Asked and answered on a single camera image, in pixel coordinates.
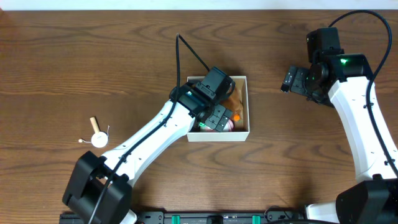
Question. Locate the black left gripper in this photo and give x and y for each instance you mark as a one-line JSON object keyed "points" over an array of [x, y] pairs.
{"points": [[218, 118]]}

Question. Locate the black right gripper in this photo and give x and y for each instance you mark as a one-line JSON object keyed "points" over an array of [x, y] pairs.
{"points": [[295, 79]]}

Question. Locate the pink duck toy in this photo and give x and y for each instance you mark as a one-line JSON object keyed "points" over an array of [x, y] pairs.
{"points": [[227, 128]]}

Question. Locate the white cardboard box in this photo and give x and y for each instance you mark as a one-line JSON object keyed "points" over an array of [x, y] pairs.
{"points": [[241, 128]]}

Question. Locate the brown plush toy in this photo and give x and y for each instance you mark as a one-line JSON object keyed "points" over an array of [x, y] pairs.
{"points": [[233, 103]]}

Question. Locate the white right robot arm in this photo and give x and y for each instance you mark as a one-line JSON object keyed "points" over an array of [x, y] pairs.
{"points": [[344, 83]]}

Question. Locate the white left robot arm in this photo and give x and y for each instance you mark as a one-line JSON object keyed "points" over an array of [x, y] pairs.
{"points": [[100, 188]]}

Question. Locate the white wooden yo-yo toy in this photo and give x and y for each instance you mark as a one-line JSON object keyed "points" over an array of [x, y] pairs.
{"points": [[100, 138]]}

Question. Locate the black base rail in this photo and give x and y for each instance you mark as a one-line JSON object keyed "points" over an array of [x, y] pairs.
{"points": [[157, 217]]}

